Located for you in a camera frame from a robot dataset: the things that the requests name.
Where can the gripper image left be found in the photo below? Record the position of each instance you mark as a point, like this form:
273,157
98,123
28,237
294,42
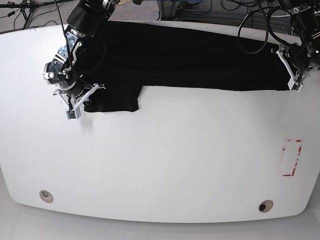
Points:
75,95

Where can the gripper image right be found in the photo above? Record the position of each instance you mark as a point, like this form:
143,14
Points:
300,64

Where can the black printed T-shirt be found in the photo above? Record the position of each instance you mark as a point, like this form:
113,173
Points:
126,56

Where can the robot arm image left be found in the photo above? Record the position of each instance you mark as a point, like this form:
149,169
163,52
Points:
84,21

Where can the red tape marking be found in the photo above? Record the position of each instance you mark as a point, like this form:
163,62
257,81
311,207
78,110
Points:
290,156

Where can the black tripod stand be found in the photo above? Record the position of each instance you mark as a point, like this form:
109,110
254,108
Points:
22,14

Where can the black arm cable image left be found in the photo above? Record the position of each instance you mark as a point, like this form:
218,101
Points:
84,51

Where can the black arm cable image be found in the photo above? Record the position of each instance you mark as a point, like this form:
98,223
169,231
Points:
251,41
84,51

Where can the wrist camera board image left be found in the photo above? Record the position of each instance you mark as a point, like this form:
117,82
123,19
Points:
73,114

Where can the wrist camera board image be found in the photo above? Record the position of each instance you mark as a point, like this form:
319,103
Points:
73,114
294,86

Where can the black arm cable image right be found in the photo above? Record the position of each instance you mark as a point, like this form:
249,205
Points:
251,41

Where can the wrist camera board image right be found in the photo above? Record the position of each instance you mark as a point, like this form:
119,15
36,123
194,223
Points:
294,86

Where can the left table cable grommet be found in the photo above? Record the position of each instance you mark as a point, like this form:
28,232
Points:
46,196

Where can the table cable grommet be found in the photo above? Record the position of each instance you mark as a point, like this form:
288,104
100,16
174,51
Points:
46,196
266,206

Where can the aluminium frame rack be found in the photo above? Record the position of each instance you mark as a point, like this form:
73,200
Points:
221,12

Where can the right table cable grommet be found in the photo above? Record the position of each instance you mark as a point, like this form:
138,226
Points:
266,206

